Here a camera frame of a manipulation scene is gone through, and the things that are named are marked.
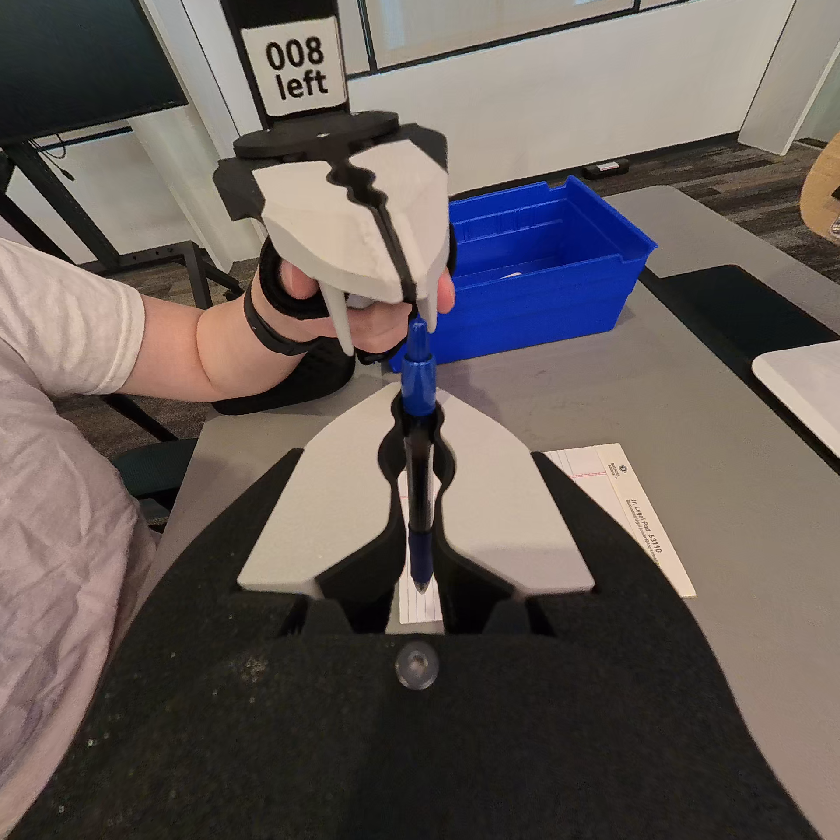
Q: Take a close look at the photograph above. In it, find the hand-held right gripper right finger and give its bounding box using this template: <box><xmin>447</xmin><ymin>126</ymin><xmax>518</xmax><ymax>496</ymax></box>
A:
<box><xmin>433</xmin><ymin>387</ymin><xmax>597</xmax><ymax>599</ymax></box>

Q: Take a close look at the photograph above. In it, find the person's left hand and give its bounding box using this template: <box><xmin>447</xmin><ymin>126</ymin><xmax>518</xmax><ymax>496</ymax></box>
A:
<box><xmin>272</xmin><ymin>262</ymin><xmax>458</xmax><ymax>358</ymax></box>

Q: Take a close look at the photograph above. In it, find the dark teal office chair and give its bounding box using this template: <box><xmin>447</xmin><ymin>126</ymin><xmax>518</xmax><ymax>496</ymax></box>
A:
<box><xmin>112</xmin><ymin>438</ymin><xmax>198</xmax><ymax>526</ymax></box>

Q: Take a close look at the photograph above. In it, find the white stand base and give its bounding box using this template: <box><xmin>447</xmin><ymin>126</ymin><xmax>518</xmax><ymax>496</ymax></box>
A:
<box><xmin>751</xmin><ymin>341</ymin><xmax>840</xmax><ymax>458</ymax></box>

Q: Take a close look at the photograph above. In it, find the black hanging cable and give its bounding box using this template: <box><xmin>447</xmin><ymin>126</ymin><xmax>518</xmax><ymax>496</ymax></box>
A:
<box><xmin>39</xmin><ymin>131</ymin><xmax>74</xmax><ymax>183</ymax></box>

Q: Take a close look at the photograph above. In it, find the glass window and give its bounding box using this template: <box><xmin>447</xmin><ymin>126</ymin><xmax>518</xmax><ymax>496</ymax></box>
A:
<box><xmin>348</xmin><ymin>0</ymin><xmax>798</xmax><ymax>76</ymax></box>

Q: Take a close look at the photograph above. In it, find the white lined notepad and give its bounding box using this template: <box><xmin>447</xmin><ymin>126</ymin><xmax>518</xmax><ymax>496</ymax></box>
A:
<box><xmin>397</xmin><ymin>443</ymin><xmax>697</xmax><ymax>624</ymax></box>

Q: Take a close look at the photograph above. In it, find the instruction sheet on wooden stand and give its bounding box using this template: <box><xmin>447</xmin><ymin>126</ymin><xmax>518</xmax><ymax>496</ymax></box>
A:
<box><xmin>801</xmin><ymin>131</ymin><xmax>840</xmax><ymax>247</ymax></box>

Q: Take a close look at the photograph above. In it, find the person's light shirt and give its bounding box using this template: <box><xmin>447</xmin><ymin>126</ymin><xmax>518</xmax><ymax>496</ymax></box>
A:
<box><xmin>0</xmin><ymin>217</ymin><xmax>161</xmax><ymax>815</ymax></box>

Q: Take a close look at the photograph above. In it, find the black wristband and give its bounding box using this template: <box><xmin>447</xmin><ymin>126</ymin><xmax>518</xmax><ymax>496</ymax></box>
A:
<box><xmin>243</xmin><ymin>285</ymin><xmax>312</xmax><ymax>357</ymax></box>

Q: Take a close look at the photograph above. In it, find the blue plastic bin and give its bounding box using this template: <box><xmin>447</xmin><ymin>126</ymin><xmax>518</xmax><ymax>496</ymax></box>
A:
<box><xmin>388</xmin><ymin>175</ymin><xmax>658</xmax><ymax>374</ymax></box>

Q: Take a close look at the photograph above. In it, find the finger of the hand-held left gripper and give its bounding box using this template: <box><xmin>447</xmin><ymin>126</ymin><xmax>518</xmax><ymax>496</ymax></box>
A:
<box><xmin>348</xmin><ymin>141</ymin><xmax>452</xmax><ymax>306</ymax></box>
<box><xmin>252</xmin><ymin>157</ymin><xmax>417</xmax><ymax>306</ymax></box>

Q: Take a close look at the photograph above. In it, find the dark computer monitor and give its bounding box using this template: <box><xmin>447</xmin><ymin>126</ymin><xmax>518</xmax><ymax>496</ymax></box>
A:
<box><xmin>0</xmin><ymin>0</ymin><xmax>190</xmax><ymax>147</ymax></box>

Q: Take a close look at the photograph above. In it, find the black metal monitor stand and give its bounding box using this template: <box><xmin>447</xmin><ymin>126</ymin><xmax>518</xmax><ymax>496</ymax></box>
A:
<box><xmin>0</xmin><ymin>141</ymin><xmax>244</xmax><ymax>309</ymax></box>

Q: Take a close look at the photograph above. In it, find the blue retractable pen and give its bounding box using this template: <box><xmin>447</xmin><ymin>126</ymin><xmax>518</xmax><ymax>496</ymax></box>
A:
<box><xmin>400</xmin><ymin>315</ymin><xmax>439</xmax><ymax>595</ymax></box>

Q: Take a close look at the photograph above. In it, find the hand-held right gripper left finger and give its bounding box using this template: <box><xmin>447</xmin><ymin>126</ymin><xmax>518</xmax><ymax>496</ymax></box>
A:
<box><xmin>236</xmin><ymin>382</ymin><xmax>409</xmax><ymax>599</ymax></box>

